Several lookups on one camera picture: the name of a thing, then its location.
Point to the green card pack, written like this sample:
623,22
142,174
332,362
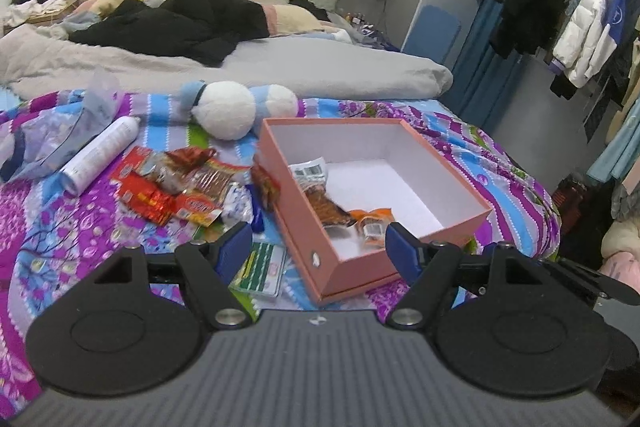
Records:
260,272

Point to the yellow and red snack packet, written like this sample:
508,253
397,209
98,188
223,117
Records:
197,209

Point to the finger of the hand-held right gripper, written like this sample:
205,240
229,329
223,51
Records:
600,282

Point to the white spray bottle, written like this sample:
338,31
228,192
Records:
97,157

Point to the brown snack packet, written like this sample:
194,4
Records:
325,207

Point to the pile of clothes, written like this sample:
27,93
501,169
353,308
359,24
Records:
35,4

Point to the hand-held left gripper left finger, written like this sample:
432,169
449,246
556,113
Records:
235,252

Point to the white wrapped candy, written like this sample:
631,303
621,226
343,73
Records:
237,202

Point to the red and white snack packet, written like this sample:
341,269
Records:
137,162

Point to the cream and pink bundle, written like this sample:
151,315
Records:
622,242

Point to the clear red-label snack packet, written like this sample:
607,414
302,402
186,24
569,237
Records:
210,184

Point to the beige blanket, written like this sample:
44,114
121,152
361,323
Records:
295,17

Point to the black coat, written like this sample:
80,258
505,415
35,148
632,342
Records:
185,19

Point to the dark red snack packet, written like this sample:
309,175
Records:
265,187

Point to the blue curtain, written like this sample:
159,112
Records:
487,57

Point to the orange snack packet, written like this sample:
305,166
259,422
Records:
372,224

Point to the teal hanging garment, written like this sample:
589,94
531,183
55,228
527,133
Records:
617,147

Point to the pink cardboard box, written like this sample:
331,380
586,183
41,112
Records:
300,247

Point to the grey duvet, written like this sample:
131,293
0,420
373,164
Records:
310,62

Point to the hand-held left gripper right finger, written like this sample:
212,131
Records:
400,252

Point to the blue packet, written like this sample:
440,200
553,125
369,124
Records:
257,212

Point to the reddish-brown snack packet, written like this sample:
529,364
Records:
187,158

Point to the blue and white jersey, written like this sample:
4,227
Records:
620,7

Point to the white puffer jacket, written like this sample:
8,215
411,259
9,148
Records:
582,27

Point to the white-label snack packet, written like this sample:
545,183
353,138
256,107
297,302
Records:
310,172

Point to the floral purple bedsheet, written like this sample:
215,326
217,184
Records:
60,227

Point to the white and blue plush toy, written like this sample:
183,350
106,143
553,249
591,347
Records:
225,109

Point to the clear plastic bag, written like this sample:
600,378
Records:
55,132

